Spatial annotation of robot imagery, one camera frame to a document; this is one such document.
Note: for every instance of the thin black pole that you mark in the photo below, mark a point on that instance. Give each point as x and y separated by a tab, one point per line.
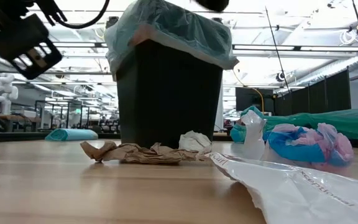
278	49

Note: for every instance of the white mailer orange print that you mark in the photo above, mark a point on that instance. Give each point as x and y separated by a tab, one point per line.
291	193

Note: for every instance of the large brown paper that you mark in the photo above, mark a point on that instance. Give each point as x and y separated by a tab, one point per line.
141	154

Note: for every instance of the blue rimmed white wrapper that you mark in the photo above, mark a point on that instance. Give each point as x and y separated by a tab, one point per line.
253	133

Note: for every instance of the blue pink plastic wad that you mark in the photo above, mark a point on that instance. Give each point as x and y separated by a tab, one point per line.
291	151

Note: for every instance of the black monitor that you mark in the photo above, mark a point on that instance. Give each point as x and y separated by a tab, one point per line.
253	99

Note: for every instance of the small pink plastic wad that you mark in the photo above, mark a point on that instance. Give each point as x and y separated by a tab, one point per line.
340	146

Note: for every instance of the black partition wall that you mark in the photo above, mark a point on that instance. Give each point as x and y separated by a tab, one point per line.
312	93

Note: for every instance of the black trash bin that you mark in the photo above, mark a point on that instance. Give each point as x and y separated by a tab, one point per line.
166	102

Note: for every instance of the teal loose trash bag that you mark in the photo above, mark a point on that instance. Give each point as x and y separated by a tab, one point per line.
322	123

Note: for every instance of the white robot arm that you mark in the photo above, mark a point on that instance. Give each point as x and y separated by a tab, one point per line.
3	93

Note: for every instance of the white tissue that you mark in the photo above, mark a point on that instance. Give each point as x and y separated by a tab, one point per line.
194	141

